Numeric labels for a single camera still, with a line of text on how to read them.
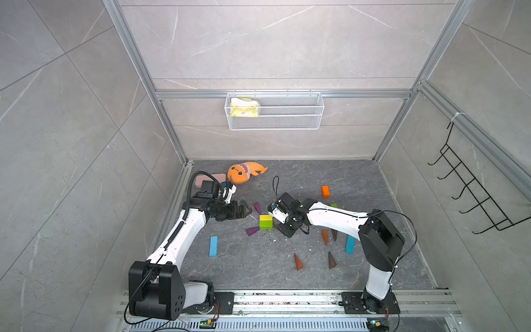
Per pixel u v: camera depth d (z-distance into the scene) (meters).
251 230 0.92
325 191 1.03
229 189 0.71
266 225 0.90
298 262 0.84
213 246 0.86
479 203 0.64
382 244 0.47
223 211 0.70
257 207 0.98
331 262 0.82
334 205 0.99
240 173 1.04
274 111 1.01
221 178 1.08
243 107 0.88
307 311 0.73
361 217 0.51
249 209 0.78
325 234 0.88
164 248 0.44
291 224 0.76
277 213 0.81
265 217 0.93
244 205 0.74
